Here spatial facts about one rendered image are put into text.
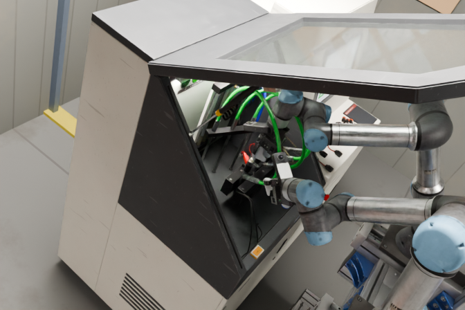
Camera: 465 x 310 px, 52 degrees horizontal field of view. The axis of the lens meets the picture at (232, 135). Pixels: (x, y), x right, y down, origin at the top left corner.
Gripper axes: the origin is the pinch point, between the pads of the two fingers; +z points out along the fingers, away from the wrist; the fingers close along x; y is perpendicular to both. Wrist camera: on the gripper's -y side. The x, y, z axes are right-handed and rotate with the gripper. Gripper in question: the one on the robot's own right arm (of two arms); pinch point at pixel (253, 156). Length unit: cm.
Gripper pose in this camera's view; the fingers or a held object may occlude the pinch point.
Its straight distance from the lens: 185.6
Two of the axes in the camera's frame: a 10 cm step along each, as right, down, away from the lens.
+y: 7.6, 5.9, -2.7
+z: -3.2, 7.1, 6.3
